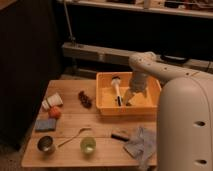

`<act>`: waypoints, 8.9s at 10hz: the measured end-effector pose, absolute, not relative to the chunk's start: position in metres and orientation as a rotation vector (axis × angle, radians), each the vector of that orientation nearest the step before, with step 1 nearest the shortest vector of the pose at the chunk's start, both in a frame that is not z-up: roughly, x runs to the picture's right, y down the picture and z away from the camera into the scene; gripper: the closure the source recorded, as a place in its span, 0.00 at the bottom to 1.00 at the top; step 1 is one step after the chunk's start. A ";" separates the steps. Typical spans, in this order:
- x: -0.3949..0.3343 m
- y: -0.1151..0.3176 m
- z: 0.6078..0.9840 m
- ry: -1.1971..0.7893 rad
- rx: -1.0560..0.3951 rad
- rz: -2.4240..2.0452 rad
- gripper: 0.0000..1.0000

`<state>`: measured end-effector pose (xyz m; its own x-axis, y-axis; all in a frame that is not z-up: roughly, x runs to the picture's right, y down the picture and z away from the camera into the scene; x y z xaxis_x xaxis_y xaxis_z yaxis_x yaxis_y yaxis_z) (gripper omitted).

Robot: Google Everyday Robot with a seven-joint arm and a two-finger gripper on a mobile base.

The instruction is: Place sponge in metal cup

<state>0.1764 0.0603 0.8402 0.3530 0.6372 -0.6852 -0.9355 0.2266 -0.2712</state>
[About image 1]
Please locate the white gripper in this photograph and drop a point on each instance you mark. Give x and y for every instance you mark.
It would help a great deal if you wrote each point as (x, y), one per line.
(137, 84)

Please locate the blue sponge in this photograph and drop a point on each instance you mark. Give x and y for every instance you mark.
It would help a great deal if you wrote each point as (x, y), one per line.
(45, 125)

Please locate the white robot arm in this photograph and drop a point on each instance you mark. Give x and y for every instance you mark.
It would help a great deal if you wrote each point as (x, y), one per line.
(184, 113)

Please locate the green plastic cup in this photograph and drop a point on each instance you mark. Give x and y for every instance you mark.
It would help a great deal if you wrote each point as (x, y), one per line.
(88, 145)

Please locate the metal cup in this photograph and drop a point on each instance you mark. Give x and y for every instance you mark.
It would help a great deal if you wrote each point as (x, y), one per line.
(46, 145)

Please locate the yellow plastic bin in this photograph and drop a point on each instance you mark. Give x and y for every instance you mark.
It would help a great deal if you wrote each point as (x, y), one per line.
(113, 98)

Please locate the bunch of dark grapes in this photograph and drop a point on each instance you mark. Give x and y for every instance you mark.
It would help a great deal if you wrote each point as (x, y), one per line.
(85, 100)

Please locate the grey cloth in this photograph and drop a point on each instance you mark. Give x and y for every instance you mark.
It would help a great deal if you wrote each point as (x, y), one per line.
(141, 146)

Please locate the wooden table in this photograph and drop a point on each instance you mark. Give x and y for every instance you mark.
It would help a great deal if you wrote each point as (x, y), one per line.
(83, 136)

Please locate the metal stand pole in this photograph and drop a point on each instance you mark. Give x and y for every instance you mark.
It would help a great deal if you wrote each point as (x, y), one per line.
(72, 37)

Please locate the orange fruit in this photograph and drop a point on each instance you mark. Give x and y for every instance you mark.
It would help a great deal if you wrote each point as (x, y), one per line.
(54, 112)

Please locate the white handled dish brush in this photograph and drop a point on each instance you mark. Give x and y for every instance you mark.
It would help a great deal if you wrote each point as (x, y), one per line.
(115, 83)

